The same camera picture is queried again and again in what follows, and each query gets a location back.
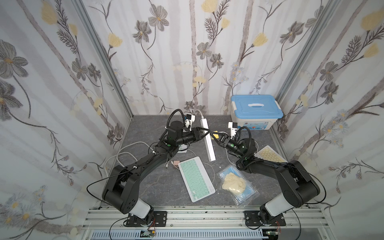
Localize white power strip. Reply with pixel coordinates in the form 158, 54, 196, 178
201, 118, 216, 162

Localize yellow wireless keyboard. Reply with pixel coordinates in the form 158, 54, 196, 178
256, 146, 288, 163

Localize white USB cable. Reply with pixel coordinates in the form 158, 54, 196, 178
165, 148, 217, 184

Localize green keyboard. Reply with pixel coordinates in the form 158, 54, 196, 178
178, 157, 216, 203
178, 144, 189, 154

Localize yellow USB charger cube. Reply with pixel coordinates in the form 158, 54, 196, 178
211, 134, 219, 140

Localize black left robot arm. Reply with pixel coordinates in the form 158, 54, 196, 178
102, 109, 210, 226

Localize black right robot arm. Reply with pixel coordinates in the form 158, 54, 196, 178
210, 127, 321, 226

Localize bag of gloves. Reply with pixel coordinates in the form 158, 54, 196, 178
217, 165, 260, 207

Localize blue lid storage box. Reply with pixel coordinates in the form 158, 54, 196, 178
231, 95, 284, 131

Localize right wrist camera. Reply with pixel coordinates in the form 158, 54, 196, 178
228, 122, 239, 138

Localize white power strip cord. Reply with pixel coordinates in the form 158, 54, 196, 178
101, 109, 205, 187

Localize white ribbed cable duct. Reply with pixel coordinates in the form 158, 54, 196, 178
88, 229, 268, 240

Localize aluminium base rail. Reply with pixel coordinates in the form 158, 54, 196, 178
79, 206, 335, 240

